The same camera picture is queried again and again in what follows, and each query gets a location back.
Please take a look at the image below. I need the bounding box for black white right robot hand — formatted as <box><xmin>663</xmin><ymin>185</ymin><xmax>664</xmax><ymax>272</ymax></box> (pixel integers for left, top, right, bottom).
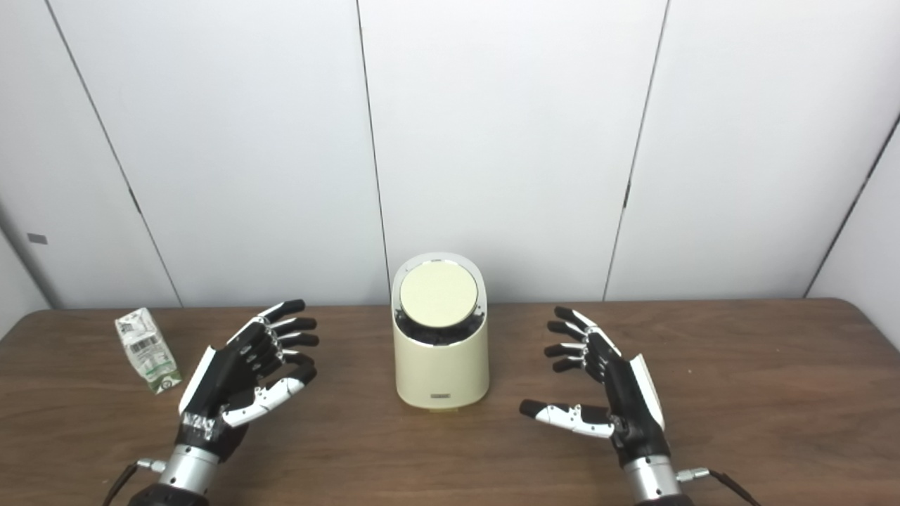
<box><xmin>520</xmin><ymin>306</ymin><xmax>671</xmax><ymax>466</ymax></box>

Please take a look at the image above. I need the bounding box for cream round bin lid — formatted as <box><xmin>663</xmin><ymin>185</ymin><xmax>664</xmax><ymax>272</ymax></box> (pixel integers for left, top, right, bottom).
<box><xmin>399</xmin><ymin>261</ymin><xmax>480</xmax><ymax>328</ymax></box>

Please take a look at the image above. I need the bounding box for black bin liner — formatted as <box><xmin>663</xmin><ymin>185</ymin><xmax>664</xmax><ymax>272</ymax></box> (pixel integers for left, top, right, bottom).
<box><xmin>394</xmin><ymin>306</ymin><xmax>487</xmax><ymax>346</ymax></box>

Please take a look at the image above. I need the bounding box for cream-colored bin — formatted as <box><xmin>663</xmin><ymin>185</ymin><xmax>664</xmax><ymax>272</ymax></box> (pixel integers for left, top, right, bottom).
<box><xmin>391</xmin><ymin>253</ymin><xmax>490</xmax><ymax>411</ymax></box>

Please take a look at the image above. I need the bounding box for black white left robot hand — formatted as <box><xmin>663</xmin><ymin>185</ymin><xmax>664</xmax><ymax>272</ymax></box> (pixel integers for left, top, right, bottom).
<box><xmin>176</xmin><ymin>299</ymin><xmax>320</xmax><ymax>462</ymax></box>

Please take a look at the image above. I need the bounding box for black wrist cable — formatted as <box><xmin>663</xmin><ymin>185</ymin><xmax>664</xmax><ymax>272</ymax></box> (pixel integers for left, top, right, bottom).
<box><xmin>103</xmin><ymin>459</ymin><xmax>167</xmax><ymax>506</ymax></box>
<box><xmin>677</xmin><ymin>467</ymin><xmax>761</xmax><ymax>506</ymax></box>

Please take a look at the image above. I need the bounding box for white green milk carton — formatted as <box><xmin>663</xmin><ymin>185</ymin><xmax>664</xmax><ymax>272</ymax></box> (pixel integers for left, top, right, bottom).
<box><xmin>115</xmin><ymin>307</ymin><xmax>183</xmax><ymax>395</ymax></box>

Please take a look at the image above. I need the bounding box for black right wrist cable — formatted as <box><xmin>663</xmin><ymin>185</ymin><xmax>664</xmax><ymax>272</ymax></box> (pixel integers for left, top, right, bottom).
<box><xmin>677</xmin><ymin>467</ymin><xmax>761</xmax><ymax>506</ymax></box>

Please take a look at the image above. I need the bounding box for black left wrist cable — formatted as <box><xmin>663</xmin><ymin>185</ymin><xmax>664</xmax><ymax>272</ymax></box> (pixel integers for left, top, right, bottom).
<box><xmin>103</xmin><ymin>459</ymin><xmax>167</xmax><ymax>506</ymax></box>

